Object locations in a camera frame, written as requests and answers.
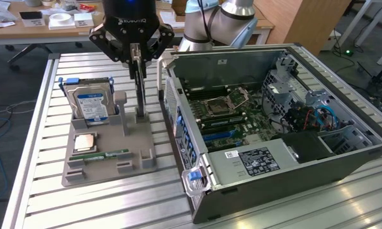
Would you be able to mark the metal socket cover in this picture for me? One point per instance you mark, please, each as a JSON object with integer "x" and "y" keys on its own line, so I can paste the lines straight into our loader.
{"x": 240, "y": 95}

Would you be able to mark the wooden desk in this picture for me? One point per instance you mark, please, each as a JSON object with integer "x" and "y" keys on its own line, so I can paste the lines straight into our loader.
{"x": 26, "y": 32}

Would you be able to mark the white electrical box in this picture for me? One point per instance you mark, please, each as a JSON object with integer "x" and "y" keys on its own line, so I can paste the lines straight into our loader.
{"x": 336, "y": 43}

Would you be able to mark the white box with black top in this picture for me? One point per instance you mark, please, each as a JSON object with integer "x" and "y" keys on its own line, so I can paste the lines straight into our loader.
{"x": 33, "y": 19}

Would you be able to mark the open grey PC case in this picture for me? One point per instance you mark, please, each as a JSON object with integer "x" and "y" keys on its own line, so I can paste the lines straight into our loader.
{"x": 275, "y": 190}

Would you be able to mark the black adapter with green light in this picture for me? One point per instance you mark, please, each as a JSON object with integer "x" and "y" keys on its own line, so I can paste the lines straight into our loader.
{"x": 348, "y": 52}

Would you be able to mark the graphics card with metal bracket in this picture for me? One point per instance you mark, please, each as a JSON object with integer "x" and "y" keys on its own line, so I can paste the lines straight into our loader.
{"x": 142, "y": 95}

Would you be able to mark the beige tape roll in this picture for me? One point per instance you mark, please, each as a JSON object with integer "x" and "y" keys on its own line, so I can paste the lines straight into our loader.
{"x": 47, "y": 2}

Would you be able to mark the clear plastic bag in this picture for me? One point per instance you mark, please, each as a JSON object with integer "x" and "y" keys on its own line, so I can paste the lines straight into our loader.
{"x": 1, "y": 12}

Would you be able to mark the white card with red print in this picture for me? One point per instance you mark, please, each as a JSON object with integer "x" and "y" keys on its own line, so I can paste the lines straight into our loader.
{"x": 3, "y": 24}

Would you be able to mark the plain white box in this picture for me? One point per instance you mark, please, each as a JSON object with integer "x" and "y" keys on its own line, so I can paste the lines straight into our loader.
{"x": 84, "y": 20}

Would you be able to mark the black air shroud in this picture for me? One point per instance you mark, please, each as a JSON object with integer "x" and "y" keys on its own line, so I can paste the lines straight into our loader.
{"x": 305, "y": 145}

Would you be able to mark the grey power supply with label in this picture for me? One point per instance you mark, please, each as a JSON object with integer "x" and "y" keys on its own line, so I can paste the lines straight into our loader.
{"x": 229, "y": 167}

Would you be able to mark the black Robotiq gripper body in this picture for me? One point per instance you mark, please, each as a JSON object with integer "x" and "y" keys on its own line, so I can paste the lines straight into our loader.
{"x": 130, "y": 12}

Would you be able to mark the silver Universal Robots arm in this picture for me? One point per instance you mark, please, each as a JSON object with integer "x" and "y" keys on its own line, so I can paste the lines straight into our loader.
{"x": 197, "y": 31}

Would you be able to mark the grey cup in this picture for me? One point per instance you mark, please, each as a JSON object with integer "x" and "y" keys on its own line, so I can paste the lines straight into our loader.
{"x": 34, "y": 3}

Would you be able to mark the brown cardboard box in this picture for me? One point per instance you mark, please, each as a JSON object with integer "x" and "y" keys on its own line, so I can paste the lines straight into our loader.
{"x": 178, "y": 7}

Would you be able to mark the CPU with copper-toned lid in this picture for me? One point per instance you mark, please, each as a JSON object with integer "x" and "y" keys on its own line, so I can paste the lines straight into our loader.
{"x": 85, "y": 142}

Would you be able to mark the grey parts rack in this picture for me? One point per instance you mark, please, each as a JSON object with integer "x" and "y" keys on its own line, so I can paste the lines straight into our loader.
{"x": 114, "y": 140}

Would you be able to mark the green RAM stick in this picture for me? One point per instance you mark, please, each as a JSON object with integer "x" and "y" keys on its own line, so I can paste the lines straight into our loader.
{"x": 100, "y": 155}

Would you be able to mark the CPU socket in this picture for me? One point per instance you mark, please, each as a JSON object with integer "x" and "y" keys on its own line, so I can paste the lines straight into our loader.
{"x": 217, "y": 106}

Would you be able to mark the hard disk with blue rails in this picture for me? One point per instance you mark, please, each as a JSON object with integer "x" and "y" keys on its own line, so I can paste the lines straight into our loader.
{"x": 92, "y": 105}

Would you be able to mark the stack of white papers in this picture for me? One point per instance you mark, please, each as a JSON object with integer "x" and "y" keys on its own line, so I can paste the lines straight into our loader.
{"x": 180, "y": 23}

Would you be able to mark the metal disk bay cage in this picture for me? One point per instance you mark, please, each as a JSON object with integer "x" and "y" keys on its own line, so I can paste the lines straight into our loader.
{"x": 280, "y": 90}

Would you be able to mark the white boxes on desk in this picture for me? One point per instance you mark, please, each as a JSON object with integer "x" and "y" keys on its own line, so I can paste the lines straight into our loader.
{"x": 62, "y": 20}

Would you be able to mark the small metal disk bay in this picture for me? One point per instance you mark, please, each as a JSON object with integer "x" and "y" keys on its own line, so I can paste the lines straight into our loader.
{"x": 347, "y": 133}

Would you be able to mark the black office chair base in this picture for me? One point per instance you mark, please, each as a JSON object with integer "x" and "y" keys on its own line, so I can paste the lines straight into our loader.
{"x": 29, "y": 50}

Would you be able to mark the red small parts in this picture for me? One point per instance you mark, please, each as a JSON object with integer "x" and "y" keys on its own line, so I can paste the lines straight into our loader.
{"x": 86, "y": 7}

